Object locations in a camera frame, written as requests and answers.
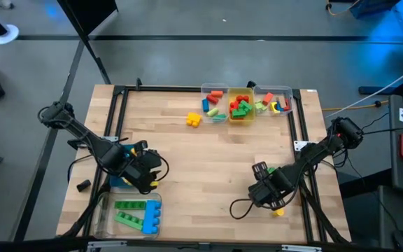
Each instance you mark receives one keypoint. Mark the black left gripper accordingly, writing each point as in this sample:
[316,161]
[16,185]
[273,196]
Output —
[140,168]

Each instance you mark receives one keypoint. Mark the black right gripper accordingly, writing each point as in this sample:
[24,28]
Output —
[271,189]

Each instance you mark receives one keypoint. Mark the long green stud block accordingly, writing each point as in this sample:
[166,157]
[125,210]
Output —
[129,205]
[271,170]
[128,220]

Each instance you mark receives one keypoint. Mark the yellow stud block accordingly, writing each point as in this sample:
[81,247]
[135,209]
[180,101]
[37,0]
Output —
[193,119]

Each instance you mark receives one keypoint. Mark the yellow arch block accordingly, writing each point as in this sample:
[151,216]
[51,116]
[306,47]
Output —
[274,108]

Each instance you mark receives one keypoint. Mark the green two-stud block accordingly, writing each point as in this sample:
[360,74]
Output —
[246,105]
[238,113]

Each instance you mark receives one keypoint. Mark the blue arch block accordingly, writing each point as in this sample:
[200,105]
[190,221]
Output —
[280,108]

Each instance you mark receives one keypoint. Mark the red arch block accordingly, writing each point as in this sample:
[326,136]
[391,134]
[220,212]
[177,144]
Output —
[287,105]

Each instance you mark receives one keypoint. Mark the green cylinder block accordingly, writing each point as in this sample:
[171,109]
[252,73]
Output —
[220,117]

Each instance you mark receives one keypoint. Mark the blue rounded bar block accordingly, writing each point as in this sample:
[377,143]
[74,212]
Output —
[205,105]

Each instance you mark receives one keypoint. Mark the light green rounded bar block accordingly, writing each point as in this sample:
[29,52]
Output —
[212,112]

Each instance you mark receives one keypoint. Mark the tan block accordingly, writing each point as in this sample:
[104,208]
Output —
[282,101]

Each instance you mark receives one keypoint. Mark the red stud block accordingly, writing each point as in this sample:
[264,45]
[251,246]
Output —
[242,98]
[234,105]

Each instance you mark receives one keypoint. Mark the orange-red block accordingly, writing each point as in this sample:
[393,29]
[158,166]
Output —
[268,98]

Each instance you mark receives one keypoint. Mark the red rounded bar block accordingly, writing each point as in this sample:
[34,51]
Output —
[212,99]

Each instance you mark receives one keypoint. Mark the orange rounded bar block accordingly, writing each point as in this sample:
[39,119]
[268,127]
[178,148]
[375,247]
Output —
[217,94]

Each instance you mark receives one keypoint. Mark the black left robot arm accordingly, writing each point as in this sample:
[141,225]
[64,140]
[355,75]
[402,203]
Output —
[82,134]

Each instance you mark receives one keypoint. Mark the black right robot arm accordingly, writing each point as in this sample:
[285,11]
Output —
[320,147]

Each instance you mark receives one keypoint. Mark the yellow cylinder block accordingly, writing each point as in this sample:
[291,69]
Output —
[278,212]

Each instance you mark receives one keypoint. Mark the blue plastic bin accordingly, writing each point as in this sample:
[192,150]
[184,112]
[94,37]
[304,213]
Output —
[117,183]

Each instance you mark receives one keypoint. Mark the black cylinder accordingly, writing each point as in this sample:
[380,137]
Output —
[83,185]

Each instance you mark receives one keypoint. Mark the large clear plastic bin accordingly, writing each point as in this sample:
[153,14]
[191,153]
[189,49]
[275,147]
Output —
[103,227]

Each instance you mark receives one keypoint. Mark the small clear plastic bin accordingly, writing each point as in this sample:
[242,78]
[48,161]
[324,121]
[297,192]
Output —
[257,92]
[223,103]

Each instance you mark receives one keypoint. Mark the yellow translucent plastic bin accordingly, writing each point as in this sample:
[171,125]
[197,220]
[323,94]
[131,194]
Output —
[232,92]

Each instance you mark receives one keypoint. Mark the black side cart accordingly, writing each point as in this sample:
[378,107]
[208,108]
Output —
[401,175]

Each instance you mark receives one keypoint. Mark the black stand foot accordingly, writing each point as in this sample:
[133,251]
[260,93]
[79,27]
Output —
[390,90]

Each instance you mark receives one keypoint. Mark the black partition panel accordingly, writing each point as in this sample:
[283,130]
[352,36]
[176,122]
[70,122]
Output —
[89,8]

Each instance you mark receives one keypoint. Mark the black frame clamp knob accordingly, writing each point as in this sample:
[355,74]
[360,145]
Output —
[251,84]
[139,83]

